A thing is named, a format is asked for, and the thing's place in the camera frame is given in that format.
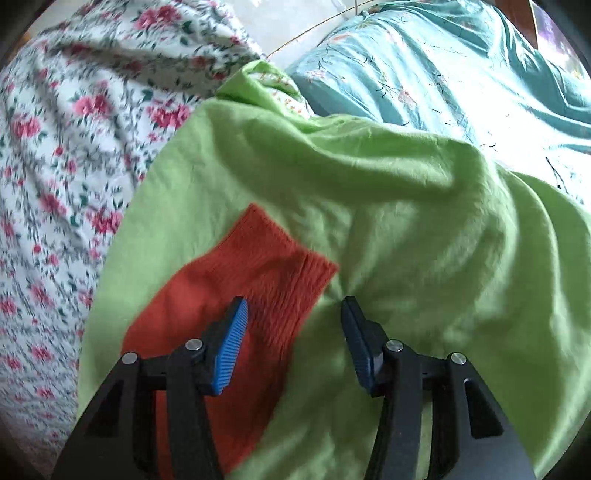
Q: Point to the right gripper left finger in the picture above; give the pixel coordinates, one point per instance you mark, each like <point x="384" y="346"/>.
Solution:
<point x="115" y="438"/>

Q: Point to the light green blanket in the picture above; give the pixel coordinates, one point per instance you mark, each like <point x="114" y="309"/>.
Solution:
<point x="445" y="248"/>

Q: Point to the orange knit sweater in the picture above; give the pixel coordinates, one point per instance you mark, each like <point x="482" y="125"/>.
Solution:
<point x="280" y="281"/>

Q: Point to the floral white pink bedsheet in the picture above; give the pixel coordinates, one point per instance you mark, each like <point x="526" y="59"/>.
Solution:
<point x="86" y="106"/>

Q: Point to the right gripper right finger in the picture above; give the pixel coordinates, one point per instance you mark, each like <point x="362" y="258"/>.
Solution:
<point x="472" y="438"/>

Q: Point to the turquoise floral quilt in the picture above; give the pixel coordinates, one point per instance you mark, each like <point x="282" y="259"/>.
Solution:
<point x="458" y="69"/>

